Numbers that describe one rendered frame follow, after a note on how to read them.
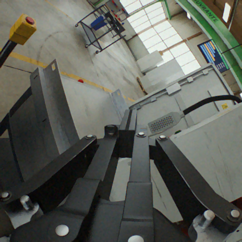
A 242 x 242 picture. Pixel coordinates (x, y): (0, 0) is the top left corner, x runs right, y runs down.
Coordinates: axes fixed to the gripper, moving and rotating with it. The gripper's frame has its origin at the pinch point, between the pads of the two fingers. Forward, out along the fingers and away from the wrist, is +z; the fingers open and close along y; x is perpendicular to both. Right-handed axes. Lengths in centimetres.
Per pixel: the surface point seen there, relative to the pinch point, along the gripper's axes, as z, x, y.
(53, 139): 19.7, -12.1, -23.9
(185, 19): 1322, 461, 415
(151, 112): 90, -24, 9
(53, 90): 29.4, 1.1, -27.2
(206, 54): 504, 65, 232
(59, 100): 27.2, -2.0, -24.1
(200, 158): 13.7, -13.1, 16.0
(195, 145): 15.3, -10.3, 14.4
